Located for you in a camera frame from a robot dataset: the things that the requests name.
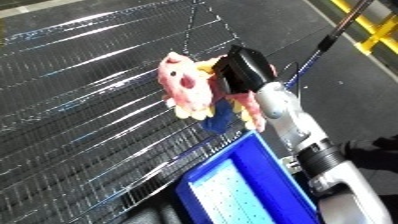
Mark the pink soft toy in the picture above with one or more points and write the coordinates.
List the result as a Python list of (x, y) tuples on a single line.
[(189, 90)]

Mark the pale right robot arm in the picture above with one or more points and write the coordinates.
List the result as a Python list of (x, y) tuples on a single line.
[(314, 153)]

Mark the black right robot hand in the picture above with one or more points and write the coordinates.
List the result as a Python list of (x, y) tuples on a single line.
[(243, 70)]

